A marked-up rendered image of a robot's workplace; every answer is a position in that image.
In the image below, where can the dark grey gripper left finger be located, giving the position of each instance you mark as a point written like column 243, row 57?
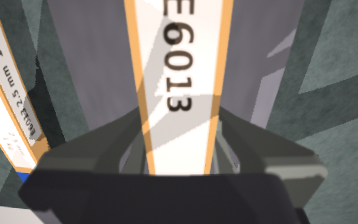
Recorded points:
column 101, row 149

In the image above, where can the orange pack with white e6013 label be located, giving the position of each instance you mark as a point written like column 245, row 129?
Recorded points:
column 21, row 136

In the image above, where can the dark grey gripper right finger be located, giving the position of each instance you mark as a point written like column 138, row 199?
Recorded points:
column 261, row 151

